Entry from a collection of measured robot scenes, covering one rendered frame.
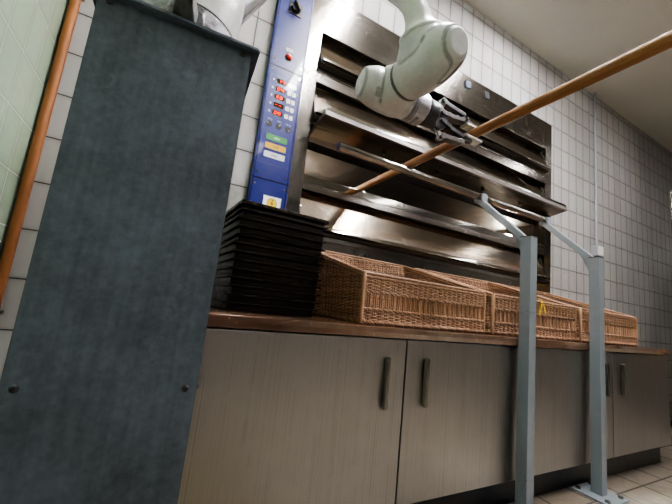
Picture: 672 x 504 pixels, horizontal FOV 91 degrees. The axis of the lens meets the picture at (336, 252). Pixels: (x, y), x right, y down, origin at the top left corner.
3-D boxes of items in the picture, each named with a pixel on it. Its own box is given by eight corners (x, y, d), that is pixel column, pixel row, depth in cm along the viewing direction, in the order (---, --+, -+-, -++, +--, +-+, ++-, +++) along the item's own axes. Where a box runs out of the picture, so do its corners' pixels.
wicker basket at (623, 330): (487, 329, 191) (489, 281, 195) (545, 334, 216) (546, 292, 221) (582, 342, 148) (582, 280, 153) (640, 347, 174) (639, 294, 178)
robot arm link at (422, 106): (395, 125, 95) (411, 132, 98) (416, 110, 87) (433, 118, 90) (397, 96, 96) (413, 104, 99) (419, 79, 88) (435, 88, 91)
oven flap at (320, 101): (312, 118, 150) (311, 88, 159) (545, 208, 231) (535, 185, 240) (316, 111, 146) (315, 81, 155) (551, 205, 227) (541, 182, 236)
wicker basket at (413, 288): (293, 311, 135) (301, 245, 140) (399, 321, 162) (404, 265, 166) (358, 324, 93) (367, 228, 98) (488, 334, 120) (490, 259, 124)
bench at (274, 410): (142, 476, 109) (174, 300, 118) (560, 425, 219) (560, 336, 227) (128, 637, 60) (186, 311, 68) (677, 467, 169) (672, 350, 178)
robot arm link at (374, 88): (392, 128, 96) (424, 109, 84) (346, 108, 89) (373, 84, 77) (396, 93, 97) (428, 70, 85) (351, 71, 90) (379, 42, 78)
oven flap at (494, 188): (325, 113, 137) (305, 140, 153) (567, 210, 218) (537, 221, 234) (325, 108, 137) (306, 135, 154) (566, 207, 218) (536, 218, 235)
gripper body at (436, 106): (414, 103, 98) (437, 114, 102) (412, 129, 97) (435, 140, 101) (432, 90, 92) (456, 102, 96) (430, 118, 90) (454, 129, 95)
